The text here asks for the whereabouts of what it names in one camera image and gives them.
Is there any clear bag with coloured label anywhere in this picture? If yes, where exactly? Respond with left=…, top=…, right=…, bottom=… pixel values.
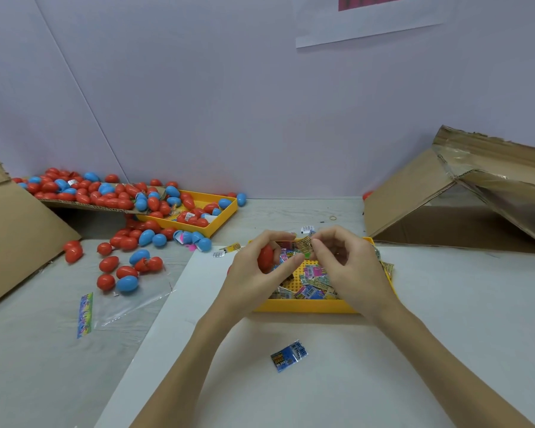
left=77, top=276, right=175, bottom=338

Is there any blue packet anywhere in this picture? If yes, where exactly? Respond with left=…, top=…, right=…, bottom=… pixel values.
left=269, top=341, right=309, bottom=373

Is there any person's left hand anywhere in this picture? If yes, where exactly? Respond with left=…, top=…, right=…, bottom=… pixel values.
left=209, top=231, right=306, bottom=331

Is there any white paper sign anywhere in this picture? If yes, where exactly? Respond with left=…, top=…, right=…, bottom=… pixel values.
left=294, top=0, right=460, bottom=48

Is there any pile of plastic eggs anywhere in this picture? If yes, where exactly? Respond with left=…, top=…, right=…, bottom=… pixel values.
left=13, top=167, right=248, bottom=295

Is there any yellow tray under eggs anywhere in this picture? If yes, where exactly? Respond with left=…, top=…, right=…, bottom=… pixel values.
left=138, top=188, right=240, bottom=239

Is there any tall brown cardboard box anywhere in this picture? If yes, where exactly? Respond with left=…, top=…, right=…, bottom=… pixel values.
left=0, top=151, right=81, bottom=311

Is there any torn flattened cardboard box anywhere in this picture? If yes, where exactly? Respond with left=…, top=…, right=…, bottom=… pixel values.
left=364, top=125, right=535, bottom=255

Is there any person's right hand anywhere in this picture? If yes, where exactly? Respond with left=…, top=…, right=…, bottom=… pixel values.
left=310, top=227, right=402, bottom=325

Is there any person's right forearm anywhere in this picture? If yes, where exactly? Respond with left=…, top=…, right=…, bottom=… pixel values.
left=374, top=303, right=535, bottom=428

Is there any brown cardboard sheet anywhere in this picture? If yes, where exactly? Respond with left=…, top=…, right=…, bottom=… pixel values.
left=40, top=193, right=139, bottom=215

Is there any yellow plastic tray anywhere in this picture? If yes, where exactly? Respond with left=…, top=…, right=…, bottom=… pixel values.
left=254, top=236, right=395, bottom=314

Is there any single red plastic egg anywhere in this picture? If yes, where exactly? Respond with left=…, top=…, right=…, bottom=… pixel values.
left=257, top=246, right=276, bottom=272

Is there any person's left forearm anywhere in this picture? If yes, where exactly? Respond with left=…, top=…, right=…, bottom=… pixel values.
left=132, top=311, right=242, bottom=428

